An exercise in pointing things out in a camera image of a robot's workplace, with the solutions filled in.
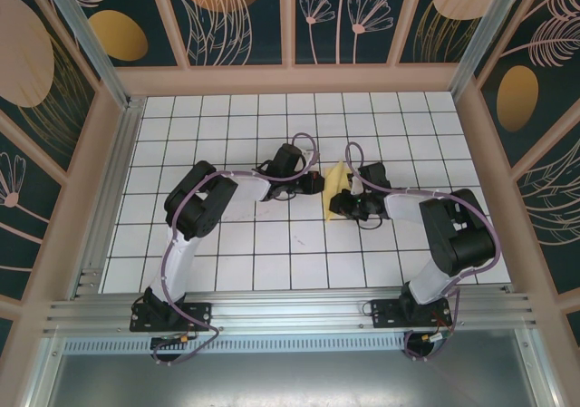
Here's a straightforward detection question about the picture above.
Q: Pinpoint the yellow paper sheet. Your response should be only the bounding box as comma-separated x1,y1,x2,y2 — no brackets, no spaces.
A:
322,160,353,223

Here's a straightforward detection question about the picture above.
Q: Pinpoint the grey metal sheet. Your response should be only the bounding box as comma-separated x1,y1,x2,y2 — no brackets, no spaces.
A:
38,334,556,407

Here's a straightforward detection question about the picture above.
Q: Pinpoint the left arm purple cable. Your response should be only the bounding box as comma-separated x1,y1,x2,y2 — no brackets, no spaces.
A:
160,132,321,367

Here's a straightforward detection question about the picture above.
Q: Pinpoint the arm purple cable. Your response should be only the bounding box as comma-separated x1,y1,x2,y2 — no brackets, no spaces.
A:
346,141,502,363
160,132,321,367

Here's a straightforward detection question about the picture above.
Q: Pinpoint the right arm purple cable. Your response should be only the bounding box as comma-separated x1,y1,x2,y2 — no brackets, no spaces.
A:
346,141,502,363

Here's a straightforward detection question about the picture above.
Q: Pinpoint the long aluminium mounting rail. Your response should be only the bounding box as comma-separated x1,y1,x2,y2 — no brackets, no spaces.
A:
43,288,540,335

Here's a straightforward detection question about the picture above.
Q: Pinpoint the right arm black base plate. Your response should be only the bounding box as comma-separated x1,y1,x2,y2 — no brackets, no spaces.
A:
370,297,454,331

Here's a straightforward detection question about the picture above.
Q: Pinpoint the slotted grey cable duct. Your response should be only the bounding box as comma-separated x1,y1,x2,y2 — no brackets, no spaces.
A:
63,332,531,354

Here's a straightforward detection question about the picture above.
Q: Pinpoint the aluminium side rail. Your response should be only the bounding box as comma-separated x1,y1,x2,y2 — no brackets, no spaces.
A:
70,96,147,300

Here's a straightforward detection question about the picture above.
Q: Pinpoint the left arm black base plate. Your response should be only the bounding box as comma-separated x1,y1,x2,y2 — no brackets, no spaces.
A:
130,301,214,334

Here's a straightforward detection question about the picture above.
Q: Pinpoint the aluminium frame post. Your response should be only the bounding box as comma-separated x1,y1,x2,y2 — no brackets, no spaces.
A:
38,0,133,109
449,0,540,94

